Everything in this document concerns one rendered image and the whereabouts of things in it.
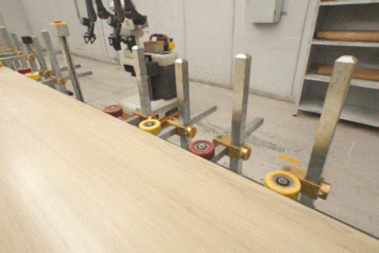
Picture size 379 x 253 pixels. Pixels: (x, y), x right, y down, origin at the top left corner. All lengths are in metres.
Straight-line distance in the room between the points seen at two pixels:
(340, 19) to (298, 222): 2.92
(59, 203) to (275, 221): 0.47
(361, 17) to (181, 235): 3.04
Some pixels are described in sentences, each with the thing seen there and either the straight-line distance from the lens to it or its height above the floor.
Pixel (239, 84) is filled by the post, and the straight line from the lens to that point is 0.71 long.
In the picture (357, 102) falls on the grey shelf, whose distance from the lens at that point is 3.43.
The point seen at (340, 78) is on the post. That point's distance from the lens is 0.62.
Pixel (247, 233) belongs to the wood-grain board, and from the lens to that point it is 0.50.
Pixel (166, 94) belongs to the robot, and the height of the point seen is 0.36.
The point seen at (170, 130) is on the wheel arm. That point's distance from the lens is 0.94.
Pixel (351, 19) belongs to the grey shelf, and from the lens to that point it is 3.28.
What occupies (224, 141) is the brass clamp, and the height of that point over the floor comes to 0.86.
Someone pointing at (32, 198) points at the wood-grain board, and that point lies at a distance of 0.68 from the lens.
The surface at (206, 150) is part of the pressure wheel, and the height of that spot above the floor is 0.91.
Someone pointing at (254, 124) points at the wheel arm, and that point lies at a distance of 0.99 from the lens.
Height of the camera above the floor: 1.29
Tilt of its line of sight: 28 degrees down
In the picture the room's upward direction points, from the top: 2 degrees counter-clockwise
